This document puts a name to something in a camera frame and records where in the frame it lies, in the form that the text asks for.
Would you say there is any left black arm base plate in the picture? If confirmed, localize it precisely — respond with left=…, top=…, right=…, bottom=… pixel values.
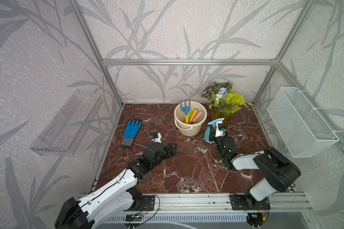
left=128, top=195, right=156, bottom=211

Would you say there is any white wire mesh basket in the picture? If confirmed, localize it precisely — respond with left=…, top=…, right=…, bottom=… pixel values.
left=267, top=87, right=339, bottom=158

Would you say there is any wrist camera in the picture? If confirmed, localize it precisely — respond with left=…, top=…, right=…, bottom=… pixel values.
left=215, top=120, right=226, bottom=138
left=151, top=133, right=161, bottom=144

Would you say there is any clear acrylic wall shelf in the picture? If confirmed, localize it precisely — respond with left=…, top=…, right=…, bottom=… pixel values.
left=29, top=90, right=104, bottom=156

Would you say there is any teal spray bottle pink trigger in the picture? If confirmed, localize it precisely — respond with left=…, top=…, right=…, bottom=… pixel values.
left=204, top=118, right=224, bottom=144

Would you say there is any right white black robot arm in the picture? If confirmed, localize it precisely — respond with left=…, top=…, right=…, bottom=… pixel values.
left=204, top=127, right=301, bottom=209

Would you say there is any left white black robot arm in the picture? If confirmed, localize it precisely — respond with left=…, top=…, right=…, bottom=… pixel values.
left=54, top=142, right=177, bottom=229

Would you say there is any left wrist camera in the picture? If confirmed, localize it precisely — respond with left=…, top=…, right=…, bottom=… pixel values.
left=151, top=133, right=161, bottom=144

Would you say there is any blue gardening glove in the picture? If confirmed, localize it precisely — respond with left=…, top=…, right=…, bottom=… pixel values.
left=121, top=119, right=141, bottom=148

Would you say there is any yellow shovel yellow handle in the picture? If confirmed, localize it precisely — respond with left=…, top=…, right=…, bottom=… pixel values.
left=189, top=109, right=198, bottom=124

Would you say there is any green rake wooden handle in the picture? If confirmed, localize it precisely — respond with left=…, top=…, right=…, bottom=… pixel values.
left=187, top=111, right=193, bottom=123

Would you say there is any blue fork yellow handle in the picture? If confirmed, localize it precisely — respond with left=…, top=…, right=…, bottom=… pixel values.
left=180, top=100, right=191, bottom=124

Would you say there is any aluminium frame rail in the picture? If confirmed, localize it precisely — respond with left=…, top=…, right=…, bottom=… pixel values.
left=102, top=59, right=276, bottom=66

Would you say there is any purple trowel pink handle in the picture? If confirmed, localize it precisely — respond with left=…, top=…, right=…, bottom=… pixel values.
left=191, top=111, right=204, bottom=124

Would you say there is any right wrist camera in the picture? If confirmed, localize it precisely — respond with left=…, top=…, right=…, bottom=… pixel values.
left=215, top=120, right=226, bottom=138

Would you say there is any cream plastic bucket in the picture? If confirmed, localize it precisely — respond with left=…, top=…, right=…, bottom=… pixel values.
left=174, top=100, right=207, bottom=136

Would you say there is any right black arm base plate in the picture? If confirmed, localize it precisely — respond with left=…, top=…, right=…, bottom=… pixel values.
left=229, top=193, right=271, bottom=210

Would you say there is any green potted plant glass vase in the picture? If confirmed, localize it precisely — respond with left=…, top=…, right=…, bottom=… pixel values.
left=201, top=82, right=253, bottom=123

